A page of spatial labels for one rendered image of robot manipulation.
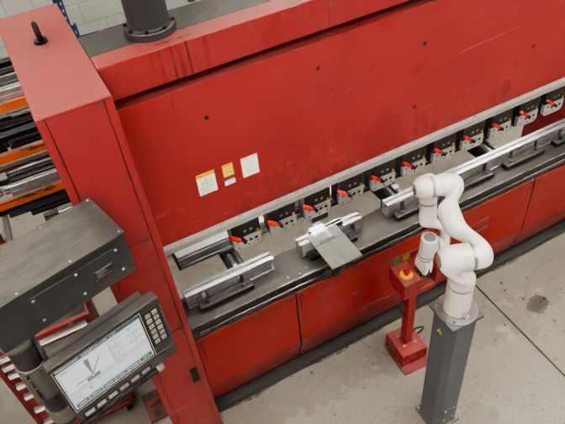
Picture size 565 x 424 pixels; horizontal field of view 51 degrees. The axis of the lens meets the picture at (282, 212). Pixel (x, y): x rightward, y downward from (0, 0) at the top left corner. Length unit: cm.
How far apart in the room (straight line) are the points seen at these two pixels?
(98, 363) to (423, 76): 192
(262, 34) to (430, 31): 87
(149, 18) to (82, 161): 56
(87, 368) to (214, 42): 127
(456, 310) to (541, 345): 138
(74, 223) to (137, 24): 74
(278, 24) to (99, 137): 81
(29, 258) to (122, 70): 71
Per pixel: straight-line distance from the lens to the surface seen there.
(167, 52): 223
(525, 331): 415
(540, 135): 401
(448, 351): 301
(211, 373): 341
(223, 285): 310
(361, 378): 382
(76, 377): 230
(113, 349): 231
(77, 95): 206
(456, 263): 255
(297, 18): 241
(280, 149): 269
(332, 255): 308
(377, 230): 337
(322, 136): 278
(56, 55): 235
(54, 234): 211
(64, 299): 207
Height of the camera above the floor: 329
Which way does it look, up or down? 44 degrees down
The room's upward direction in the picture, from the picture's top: 7 degrees counter-clockwise
